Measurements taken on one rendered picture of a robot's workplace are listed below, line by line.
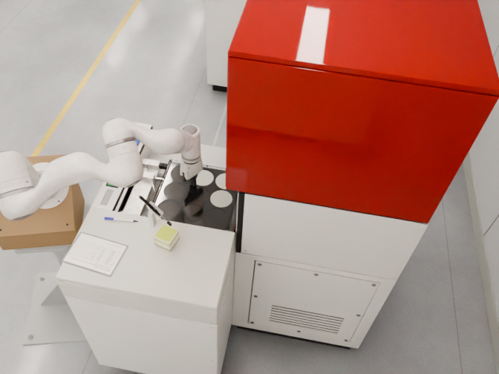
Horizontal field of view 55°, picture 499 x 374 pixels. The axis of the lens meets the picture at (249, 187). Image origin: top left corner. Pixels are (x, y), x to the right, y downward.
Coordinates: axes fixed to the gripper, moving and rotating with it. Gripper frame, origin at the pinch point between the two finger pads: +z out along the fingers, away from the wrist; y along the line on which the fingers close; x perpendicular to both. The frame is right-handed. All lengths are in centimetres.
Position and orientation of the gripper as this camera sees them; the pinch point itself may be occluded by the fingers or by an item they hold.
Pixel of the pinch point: (192, 180)
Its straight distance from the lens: 219.2
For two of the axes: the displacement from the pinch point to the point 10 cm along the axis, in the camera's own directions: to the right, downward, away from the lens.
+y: -6.9, 5.3, -5.0
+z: -0.5, 6.5, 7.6
